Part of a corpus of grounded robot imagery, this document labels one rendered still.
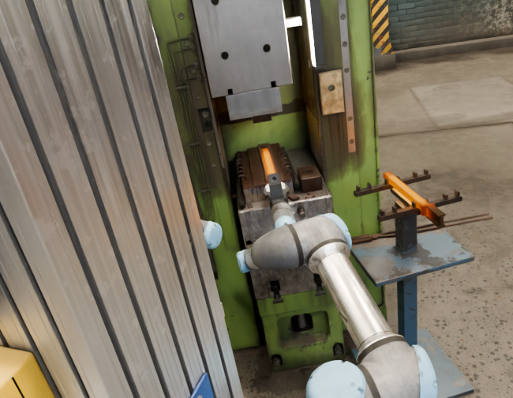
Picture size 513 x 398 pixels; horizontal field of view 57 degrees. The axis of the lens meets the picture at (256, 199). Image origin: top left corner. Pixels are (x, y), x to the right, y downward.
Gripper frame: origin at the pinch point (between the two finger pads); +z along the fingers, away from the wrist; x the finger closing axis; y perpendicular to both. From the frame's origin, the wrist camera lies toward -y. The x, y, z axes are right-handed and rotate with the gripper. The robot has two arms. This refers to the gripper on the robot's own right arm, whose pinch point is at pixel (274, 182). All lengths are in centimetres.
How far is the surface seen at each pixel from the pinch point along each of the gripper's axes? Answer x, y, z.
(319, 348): 9, 89, -3
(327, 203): 19.5, 11.6, -3.3
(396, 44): 246, 73, 562
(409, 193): 47, 5, -20
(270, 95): 3.7, -33.7, 2.7
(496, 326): 98, 100, 2
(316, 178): 17.1, 2.9, 2.7
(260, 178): -4.7, 0.9, 7.8
